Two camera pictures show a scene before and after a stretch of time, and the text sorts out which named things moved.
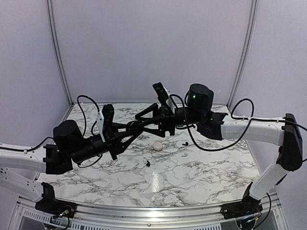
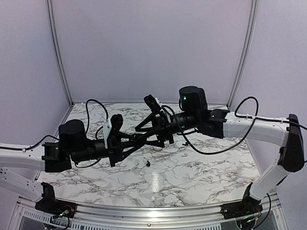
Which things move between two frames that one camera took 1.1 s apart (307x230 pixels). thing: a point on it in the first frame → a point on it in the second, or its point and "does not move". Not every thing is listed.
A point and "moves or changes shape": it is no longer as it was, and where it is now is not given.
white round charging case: (158, 146) does not move
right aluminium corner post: (253, 19) does not move
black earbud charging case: (133, 125) moves or changes shape
